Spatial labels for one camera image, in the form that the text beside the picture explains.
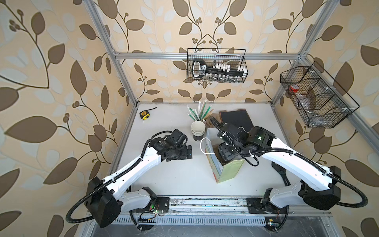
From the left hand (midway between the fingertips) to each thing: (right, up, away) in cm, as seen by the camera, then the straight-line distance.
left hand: (184, 153), depth 78 cm
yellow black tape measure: (-33, +21, +32) cm, 50 cm away
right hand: (+20, +4, -9) cm, 23 cm away
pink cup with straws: (+10, +20, +21) cm, 31 cm away
